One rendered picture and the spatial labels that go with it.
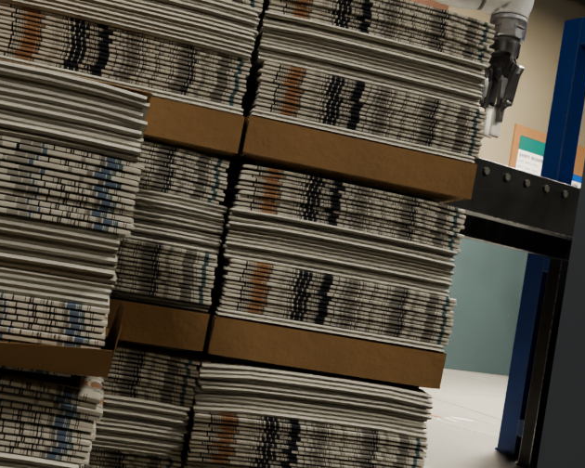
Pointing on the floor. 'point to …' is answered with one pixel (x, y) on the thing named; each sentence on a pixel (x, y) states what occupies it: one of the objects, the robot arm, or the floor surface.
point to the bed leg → (542, 363)
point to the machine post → (572, 72)
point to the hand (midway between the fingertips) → (492, 123)
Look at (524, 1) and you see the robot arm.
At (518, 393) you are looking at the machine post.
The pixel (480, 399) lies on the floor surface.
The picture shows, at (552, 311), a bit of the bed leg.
